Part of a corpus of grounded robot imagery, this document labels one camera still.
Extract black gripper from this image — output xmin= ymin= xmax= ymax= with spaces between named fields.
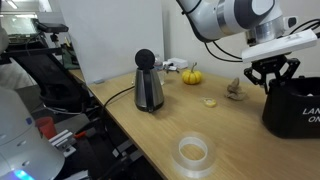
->
xmin=244 ymin=55 xmax=300 ymax=93

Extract black fabric bin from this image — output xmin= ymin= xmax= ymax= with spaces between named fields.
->
xmin=262 ymin=77 xmax=320 ymax=139

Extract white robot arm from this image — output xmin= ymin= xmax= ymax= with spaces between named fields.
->
xmin=176 ymin=0 xmax=300 ymax=93

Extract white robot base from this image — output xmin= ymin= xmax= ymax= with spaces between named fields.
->
xmin=0 ymin=87 xmax=65 ymax=180

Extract small yellow tape roll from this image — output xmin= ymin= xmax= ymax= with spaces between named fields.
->
xmin=203 ymin=98 xmax=217 ymax=108

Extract large clear tape roll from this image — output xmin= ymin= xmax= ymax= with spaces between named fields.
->
xmin=171 ymin=132 xmax=216 ymax=179

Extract small yellow pumpkin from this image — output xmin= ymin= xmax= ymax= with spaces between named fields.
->
xmin=182 ymin=63 xmax=202 ymax=85

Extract white power adapter box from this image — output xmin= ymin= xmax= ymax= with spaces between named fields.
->
xmin=169 ymin=58 xmax=188 ymax=69

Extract clear glass jar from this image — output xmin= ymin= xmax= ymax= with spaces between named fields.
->
xmin=154 ymin=54 xmax=165 ymax=85

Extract stainless steel electric kettle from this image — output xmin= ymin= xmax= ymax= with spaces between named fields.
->
xmin=134 ymin=68 xmax=164 ymax=113

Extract black foam ball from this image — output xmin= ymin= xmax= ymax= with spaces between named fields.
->
xmin=135 ymin=49 xmax=155 ymax=70

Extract white partition board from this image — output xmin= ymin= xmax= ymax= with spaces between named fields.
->
xmin=58 ymin=0 xmax=164 ymax=84

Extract red cup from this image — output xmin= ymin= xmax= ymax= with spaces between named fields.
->
xmin=36 ymin=116 xmax=57 ymax=139

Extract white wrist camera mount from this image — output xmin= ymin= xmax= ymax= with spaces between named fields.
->
xmin=242 ymin=29 xmax=318 ymax=63

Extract black kettle power cable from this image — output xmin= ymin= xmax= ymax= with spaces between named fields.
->
xmin=99 ymin=85 xmax=136 ymax=117

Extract aluminium extrusion bracket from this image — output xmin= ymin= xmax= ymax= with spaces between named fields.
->
xmin=49 ymin=130 xmax=76 ymax=157

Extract black camera on stand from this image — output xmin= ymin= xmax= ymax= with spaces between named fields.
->
xmin=37 ymin=22 xmax=69 ymax=42

